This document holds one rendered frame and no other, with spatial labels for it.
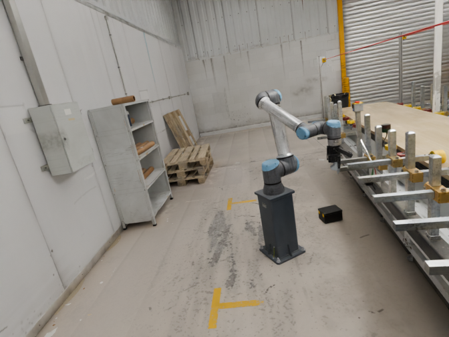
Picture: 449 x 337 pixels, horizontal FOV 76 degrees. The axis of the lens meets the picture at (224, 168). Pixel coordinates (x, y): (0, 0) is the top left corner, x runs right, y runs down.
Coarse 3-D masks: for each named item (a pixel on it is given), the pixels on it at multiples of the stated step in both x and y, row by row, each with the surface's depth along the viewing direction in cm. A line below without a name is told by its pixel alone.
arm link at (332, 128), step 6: (330, 120) 198; (336, 120) 196; (324, 126) 199; (330, 126) 193; (336, 126) 192; (324, 132) 200; (330, 132) 195; (336, 132) 193; (330, 138) 196; (336, 138) 194
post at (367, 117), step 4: (364, 116) 219; (368, 116) 216; (364, 120) 220; (368, 120) 217; (364, 124) 221; (368, 124) 218; (364, 128) 222; (368, 128) 219; (368, 132) 220; (368, 136) 221; (368, 140) 221; (368, 144) 222; (368, 148) 223; (368, 152) 224; (368, 168) 228
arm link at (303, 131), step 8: (264, 96) 231; (256, 104) 235; (264, 104) 228; (272, 104) 224; (272, 112) 222; (280, 112) 216; (280, 120) 217; (288, 120) 209; (296, 120) 206; (296, 128) 203; (304, 128) 197; (312, 128) 198; (304, 136) 198; (312, 136) 202
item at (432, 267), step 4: (428, 260) 85; (432, 260) 85; (436, 260) 85; (440, 260) 84; (444, 260) 84; (448, 260) 84; (424, 264) 86; (428, 264) 84; (432, 264) 84; (436, 264) 83; (440, 264) 83; (444, 264) 83; (448, 264) 82; (424, 268) 86; (428, 268) 83; (432, 268) 83; (436, 268) 83; (440, 268) 82; (444, 268) 82; (448, 268) 82; (428, 272) 84; (432, 272) 83; (436, 272) 83; (440, 272) 83; (444, 272) 83; (448, 272) 82
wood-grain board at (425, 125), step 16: (352, 112) 385; (368, 112) 364; (384, 112) 346; (400, 112) 329; (416, 112) 314; (400, 128) 260; (416, 128) 251; (432, 128) 242; (448, 128) 234; (400, 144) 216; (416, 144) 209; (432, 144) 203; (448, 144) 197; (448, 160) 170; (448, 176) 151
